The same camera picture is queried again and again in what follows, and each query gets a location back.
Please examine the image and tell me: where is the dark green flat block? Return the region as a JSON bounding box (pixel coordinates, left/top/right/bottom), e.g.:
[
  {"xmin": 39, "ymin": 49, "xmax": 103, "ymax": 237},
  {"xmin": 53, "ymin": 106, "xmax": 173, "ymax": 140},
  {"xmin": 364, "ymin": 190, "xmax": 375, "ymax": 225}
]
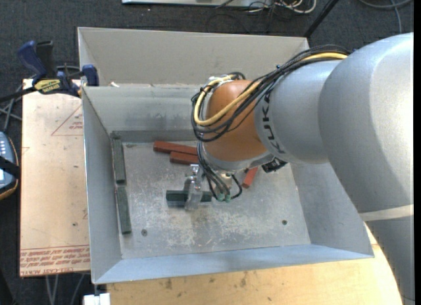
[
  {"xmin": 165, "ymin": 189, "xmax": 212, "ymax": 208},
  {"xmin": 115, "ymin": 185, "xmax": 133, "ymax": 235},
  {"xmin": 111, "ymin": 133, "xmax": 128, "ymax": 185}
]

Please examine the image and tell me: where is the red-brown flat block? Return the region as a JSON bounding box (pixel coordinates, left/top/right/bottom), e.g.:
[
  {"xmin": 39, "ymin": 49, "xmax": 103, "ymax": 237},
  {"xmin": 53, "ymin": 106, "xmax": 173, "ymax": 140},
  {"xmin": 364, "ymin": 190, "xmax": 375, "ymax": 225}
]
[
  {"xmin": 169, "ymin": 151, "xmax": 201, "ymax": 166},
  {"xmin": 153, "ymin": 140, "xmax": 199, "ymax": 156},
  {"xmin": 241, "ymin": 166, "xmax": 259, "ymax": 189}
]

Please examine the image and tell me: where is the grey metal bin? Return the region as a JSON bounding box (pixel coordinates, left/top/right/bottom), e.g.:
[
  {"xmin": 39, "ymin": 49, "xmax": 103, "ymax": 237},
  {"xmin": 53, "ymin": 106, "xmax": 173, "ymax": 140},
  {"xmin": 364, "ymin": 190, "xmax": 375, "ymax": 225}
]
[{"xmin": 77, "ymin": 26, "xmax": 375, "ymax": 285}]

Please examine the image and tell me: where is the brown cardboard board, red print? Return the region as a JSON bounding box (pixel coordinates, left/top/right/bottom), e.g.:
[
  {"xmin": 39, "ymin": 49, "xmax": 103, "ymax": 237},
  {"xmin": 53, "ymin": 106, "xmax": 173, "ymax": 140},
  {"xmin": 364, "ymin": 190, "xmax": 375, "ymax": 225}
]
[{"xmin": 19, "ymin": 78, "xmax": 91, "ymax": 278}]

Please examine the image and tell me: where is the black cylinder on white bracket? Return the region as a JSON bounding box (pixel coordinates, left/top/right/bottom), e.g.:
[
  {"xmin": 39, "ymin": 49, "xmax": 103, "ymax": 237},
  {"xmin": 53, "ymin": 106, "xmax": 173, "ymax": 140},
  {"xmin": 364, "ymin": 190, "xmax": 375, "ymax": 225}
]
[{"xmin": 250, "ymin": 158, "xmax": 288, "ymax": 174}]

